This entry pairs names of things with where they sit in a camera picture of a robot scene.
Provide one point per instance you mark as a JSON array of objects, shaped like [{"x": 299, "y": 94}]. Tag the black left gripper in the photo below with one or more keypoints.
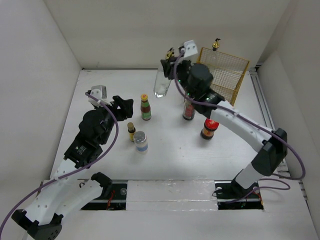
[{"x": 125, "y": 109}]

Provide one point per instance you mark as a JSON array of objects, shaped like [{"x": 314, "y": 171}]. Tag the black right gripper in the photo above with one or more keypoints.
[{"x": 169, "y": 64}]

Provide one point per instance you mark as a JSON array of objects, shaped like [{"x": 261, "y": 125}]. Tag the clear glass oil bottle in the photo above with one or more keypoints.
[{"x": 162, "y": 84}]

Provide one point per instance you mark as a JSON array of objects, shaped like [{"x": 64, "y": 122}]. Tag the black cap vinegar bottle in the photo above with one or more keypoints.
[{"x": 188, "y": 111}]

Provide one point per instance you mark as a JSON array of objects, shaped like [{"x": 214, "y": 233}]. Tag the dark liquid oil bottle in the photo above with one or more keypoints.
[{"x": 215, "y": 46}]

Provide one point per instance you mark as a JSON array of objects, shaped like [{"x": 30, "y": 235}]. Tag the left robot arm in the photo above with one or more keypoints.
[{"x": 43, "y": 218}]

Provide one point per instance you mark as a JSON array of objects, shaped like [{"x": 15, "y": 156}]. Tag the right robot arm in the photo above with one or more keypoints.
[{"x": 270, "y": 145}]

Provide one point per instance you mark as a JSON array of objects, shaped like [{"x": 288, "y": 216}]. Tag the yellow cap sauce bottle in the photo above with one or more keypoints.
[{"x": 145, "y": 107}]

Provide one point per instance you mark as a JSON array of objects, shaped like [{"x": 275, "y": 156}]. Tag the small brown bottle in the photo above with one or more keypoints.
[{"x": 131, "y": 130}]

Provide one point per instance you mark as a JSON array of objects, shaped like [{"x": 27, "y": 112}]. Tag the silver lid spice jar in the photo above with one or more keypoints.
[{"x": 141, "y": 142}]

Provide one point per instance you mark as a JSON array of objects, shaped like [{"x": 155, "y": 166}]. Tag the red lid sauce jar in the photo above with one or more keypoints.
[{"x": 209, "y": 128}]

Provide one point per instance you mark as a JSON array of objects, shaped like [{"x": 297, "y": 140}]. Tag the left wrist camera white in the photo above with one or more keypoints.
[{"x": 100, "y": 93}]

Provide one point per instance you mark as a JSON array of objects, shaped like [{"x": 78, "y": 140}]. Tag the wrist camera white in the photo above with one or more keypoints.
[
  {"x": 188, "y": 50},
  {"x": 100, "y": 93}
]

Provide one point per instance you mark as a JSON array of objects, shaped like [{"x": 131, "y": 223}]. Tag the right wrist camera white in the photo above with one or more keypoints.
[{"x": 188, "y": 50}]

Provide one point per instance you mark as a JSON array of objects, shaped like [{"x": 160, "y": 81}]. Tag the gold wire basket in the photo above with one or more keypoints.
[{"x": 228, "y": 72}]

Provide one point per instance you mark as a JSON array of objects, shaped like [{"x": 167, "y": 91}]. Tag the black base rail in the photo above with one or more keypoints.
[{"x": 171, "y": 195}]

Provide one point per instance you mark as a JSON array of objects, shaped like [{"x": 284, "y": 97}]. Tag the aluminium side rail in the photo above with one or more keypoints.
[{"x": 282, "y": 169}]

